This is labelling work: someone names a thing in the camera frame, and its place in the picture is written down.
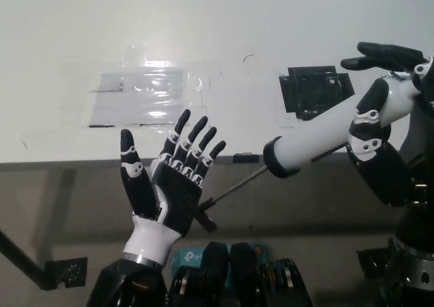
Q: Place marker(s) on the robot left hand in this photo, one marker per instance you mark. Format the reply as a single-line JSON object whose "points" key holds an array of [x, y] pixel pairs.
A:
{"points": [[176, 198]]}

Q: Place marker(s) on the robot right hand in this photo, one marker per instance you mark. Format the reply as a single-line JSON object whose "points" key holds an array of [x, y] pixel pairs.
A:
{"points": [[383, 171]]}

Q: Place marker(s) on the small white air pump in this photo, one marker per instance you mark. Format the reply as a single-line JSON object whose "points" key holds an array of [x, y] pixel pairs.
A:
{"points": [[322, 141]]}

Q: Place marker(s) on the teal tp-link box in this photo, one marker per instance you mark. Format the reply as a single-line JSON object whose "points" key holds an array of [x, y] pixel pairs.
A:
{"points": [[186, 257]]}

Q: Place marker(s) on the small black tape piece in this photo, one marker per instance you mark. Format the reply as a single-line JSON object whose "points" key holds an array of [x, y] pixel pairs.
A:
{"points": [[245, 158]]}

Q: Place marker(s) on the clear plastic sheet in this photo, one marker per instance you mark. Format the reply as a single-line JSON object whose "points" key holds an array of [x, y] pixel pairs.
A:
{"points": [[135, 100]]}

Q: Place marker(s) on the black table leg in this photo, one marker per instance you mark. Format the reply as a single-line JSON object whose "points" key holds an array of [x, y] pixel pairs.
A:
{"points": [[20, 256]]}

